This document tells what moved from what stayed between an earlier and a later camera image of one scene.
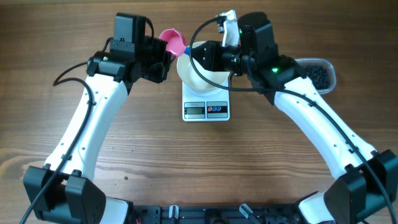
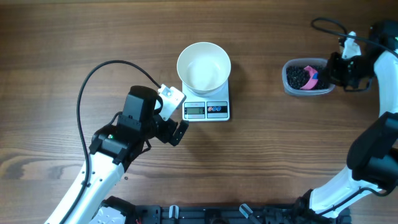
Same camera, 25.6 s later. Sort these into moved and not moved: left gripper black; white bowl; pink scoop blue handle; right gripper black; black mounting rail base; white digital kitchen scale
Moved: right gripper black; left gripper black; pink scoop blue handle
Not moved: black mounting rail base; white bowl; white digital kitchen scale
